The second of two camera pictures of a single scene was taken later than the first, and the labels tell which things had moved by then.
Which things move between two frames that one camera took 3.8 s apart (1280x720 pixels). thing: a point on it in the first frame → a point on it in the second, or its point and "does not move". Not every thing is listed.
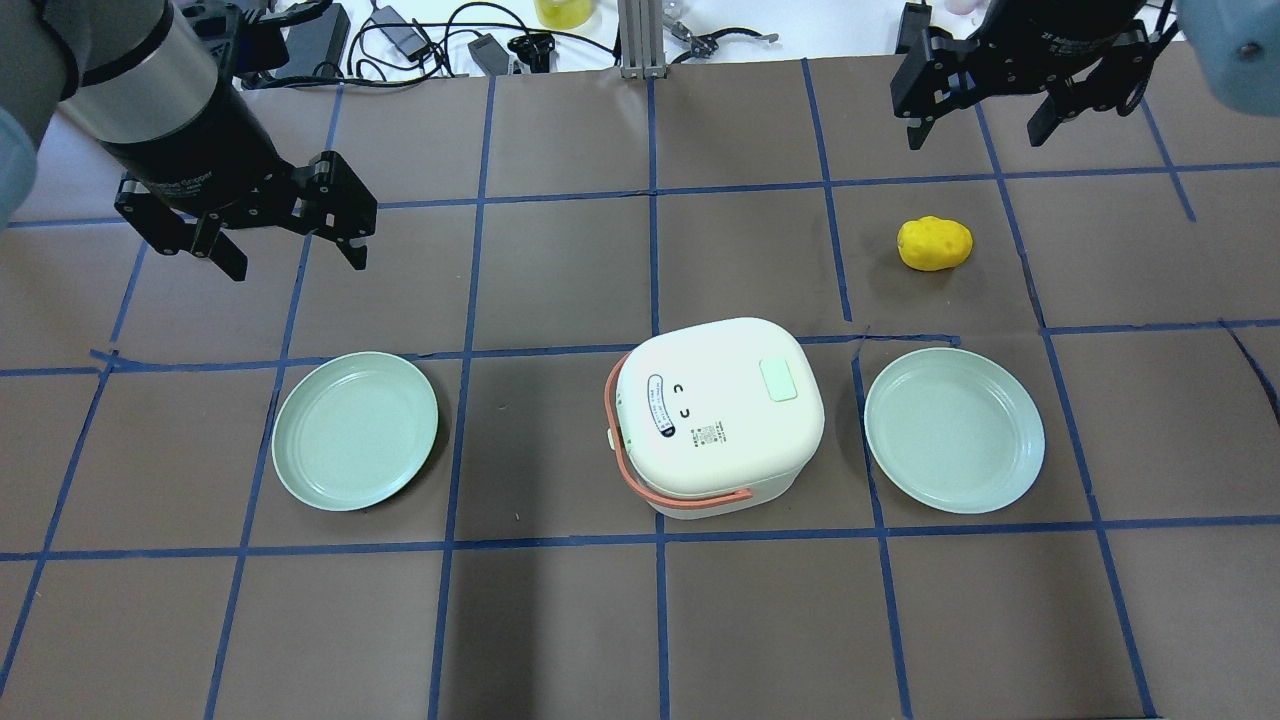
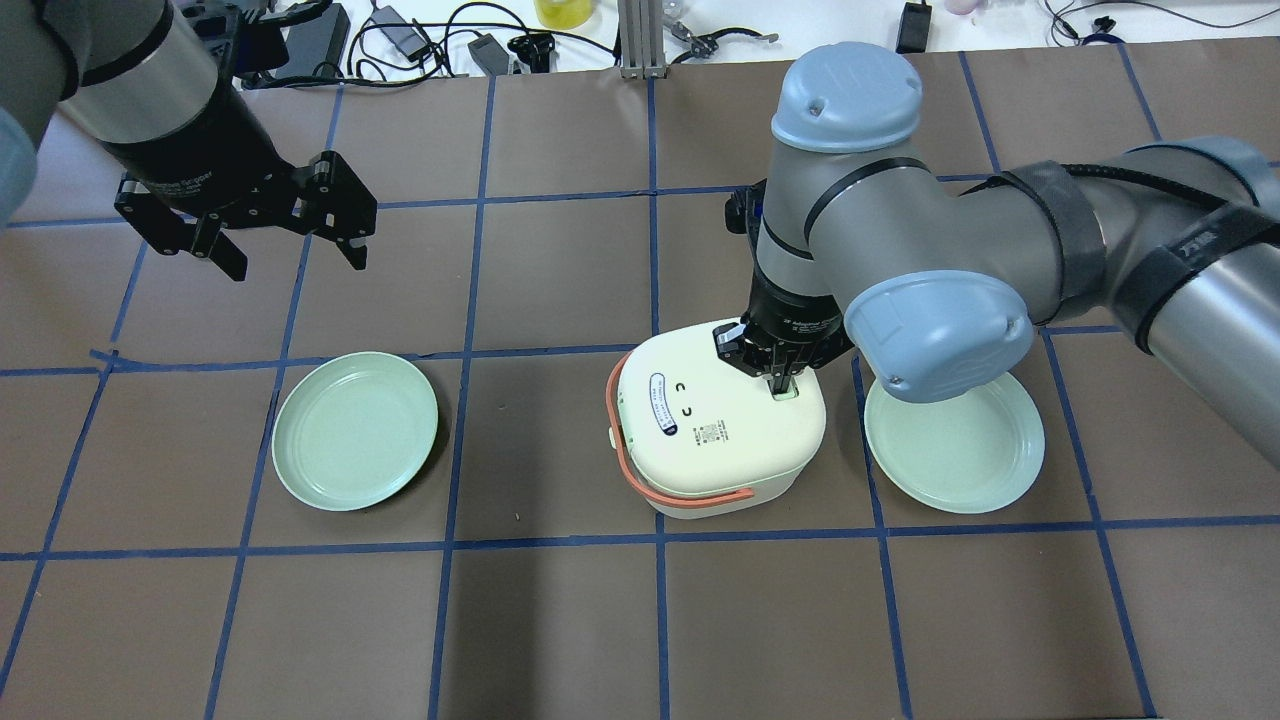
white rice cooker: x=705 y=416 does not move
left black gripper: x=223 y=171 does not move
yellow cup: x=563 y=14 does not move
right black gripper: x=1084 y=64 → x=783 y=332
